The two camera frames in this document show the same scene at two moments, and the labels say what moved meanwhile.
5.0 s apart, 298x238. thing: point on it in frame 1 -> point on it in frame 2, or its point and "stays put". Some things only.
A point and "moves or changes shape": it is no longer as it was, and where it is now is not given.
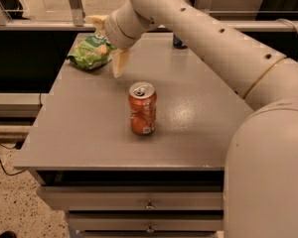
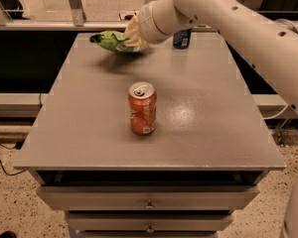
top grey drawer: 132,198 stays put
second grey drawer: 148,221 stays put
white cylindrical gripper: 111,29 -> 147,24
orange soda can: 142,101 stays put
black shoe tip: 7,234 stays put
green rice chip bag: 91,52 moves or changes shape
